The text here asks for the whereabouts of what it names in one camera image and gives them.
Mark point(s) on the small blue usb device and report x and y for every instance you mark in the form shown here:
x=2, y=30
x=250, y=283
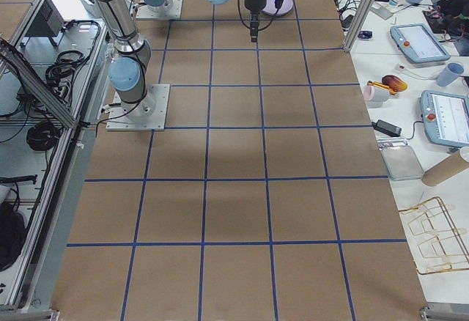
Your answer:
x=365, y=35

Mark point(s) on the light blue plastic cup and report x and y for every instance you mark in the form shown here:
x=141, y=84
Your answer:
x=450, y=73

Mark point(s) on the red yellow mango toy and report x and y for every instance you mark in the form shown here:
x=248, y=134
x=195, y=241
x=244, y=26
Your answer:
x=394, y=83

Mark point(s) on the lilac round plate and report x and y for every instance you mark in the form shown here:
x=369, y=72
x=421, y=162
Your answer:
x=270, y=8

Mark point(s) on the lower blue teach pendant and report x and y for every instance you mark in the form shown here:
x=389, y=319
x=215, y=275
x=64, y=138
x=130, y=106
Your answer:
x=445, y=118

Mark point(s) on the black power adapter brick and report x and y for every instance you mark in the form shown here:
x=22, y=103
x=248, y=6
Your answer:
x=387, y=128

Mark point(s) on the brown cardboard tube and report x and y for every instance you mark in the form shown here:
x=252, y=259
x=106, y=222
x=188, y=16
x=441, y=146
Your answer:
x=447, y=168

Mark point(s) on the aluminium frame post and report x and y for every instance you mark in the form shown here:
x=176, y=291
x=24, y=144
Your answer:
x=357, y=24

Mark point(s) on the pink white mug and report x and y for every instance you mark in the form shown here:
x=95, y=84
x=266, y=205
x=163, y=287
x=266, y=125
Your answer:
x=375, y=94

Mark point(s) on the upper blue teach pendant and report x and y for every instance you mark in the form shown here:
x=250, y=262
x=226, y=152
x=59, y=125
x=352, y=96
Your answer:
x=418, y=44

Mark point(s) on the blue teach pendant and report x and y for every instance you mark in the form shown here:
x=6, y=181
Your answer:
x=418, y=44
x=445, y=118

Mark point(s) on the grey electronics box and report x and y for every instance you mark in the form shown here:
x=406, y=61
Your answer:
x=48, y=22

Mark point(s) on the silver metal tin box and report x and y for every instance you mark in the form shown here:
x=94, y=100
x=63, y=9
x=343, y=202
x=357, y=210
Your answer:
x=400, y=159

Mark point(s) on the gold wire rack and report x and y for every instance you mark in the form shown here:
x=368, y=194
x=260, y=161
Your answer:
x=437, y=244

